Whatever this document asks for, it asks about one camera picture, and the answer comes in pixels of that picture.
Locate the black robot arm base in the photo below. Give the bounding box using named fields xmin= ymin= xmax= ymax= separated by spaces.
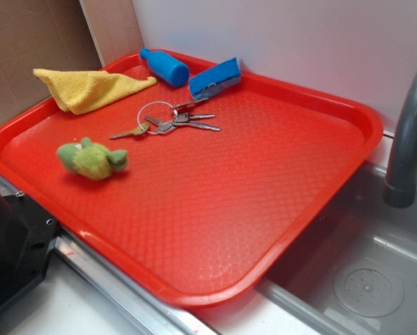
xmin=0 ymin=194 xmax=58 ymax=312

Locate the green plush animal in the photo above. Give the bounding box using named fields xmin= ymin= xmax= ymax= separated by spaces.
xmin=56 ymin=137 xmax=129 ymax=181

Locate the red plastic tray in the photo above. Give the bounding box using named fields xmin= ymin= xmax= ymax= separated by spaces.
xmin=0 ymin=72 xmax=383 ymax=307

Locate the silver key bunch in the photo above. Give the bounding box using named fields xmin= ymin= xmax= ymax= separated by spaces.
xmin=137 ymin=98 xmax=221 ymax=135

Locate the gold key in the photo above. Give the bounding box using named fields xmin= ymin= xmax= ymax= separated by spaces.
xmin=109 ymin=122 xmax=150 ymax=140

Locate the blue sponge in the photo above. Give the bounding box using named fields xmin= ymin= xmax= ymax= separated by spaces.
xmin=189 ymin=57 xmax=242 ymax=101

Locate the blue plastic bottle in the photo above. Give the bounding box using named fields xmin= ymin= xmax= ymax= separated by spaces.
xmin=139 ymin=48 xmax=190 ymax=87

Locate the yellow microfiber cloth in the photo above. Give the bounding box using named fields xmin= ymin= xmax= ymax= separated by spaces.
xmin=33 ymin=68 xmax=157 ymax=115

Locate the grey plastic sink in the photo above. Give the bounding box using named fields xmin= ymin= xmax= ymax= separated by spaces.
xmin=193 ymin=163 xmax=417 ymax=335

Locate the grey sink faucet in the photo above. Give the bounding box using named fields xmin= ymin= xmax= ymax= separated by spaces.
xmin=383 ymin=73 xmax=417 ymax=208

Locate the brown cardboard panel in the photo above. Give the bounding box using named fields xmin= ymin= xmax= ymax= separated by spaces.
xmin=0 ymin=1 xmax=101 ymax=126

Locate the silver key ring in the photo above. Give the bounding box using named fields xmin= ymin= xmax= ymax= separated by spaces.
xmin=137 ymin=100 xmax=177 ymax=135

